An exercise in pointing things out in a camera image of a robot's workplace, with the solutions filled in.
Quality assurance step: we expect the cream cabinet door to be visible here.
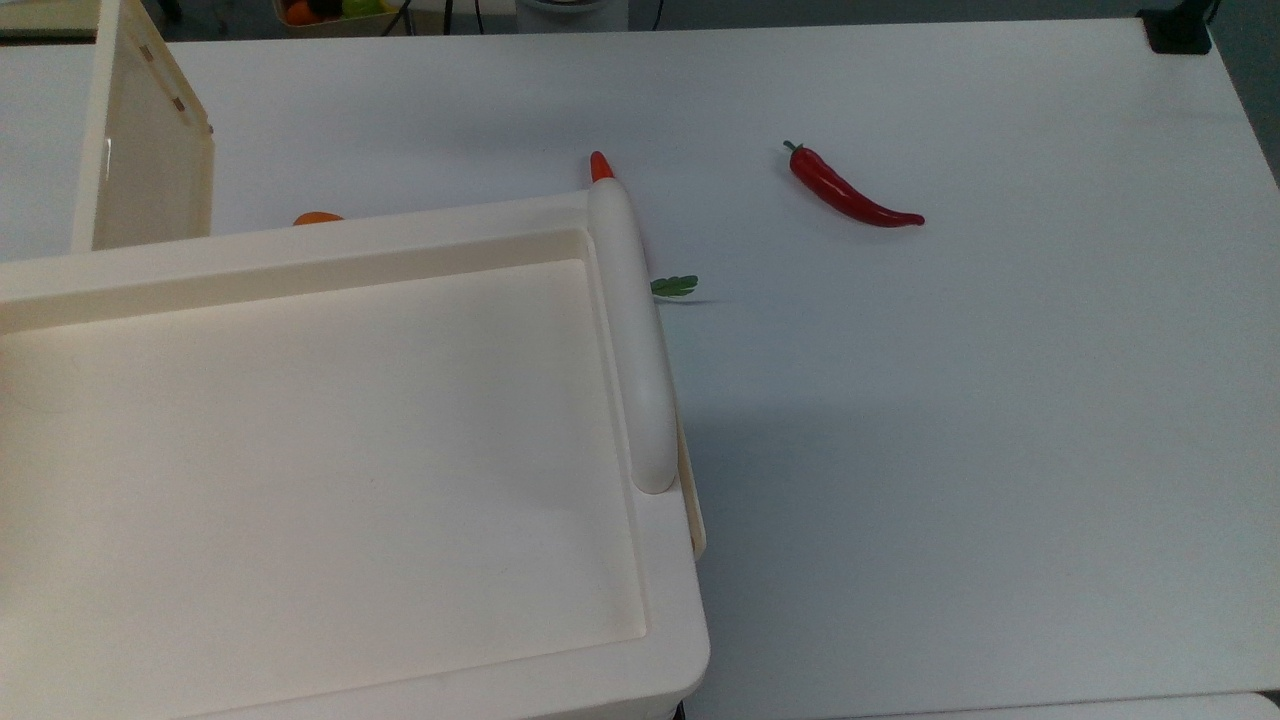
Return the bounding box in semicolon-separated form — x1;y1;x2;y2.
72;0;217;254

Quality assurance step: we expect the cream rounded cabinet bar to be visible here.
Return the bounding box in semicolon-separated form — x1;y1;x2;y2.
586;178;682;497

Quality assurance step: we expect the cream cabinet side tab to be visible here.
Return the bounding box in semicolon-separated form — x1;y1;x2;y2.
676;420;709;560

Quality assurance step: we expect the cream plastic storage cabinet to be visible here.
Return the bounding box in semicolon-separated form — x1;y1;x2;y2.
0;190;712;720

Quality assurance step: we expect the orange toy carrot with leaves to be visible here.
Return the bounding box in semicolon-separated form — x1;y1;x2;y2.
589;150;700;300

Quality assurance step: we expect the red toy chili pepper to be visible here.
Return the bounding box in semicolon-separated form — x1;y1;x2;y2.
782;140;927;230

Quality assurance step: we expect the basket of toy fruit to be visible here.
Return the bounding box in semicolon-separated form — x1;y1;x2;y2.
273;0;413;37

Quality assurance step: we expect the black corner clamp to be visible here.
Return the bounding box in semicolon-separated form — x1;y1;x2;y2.
1138;0;1219;56

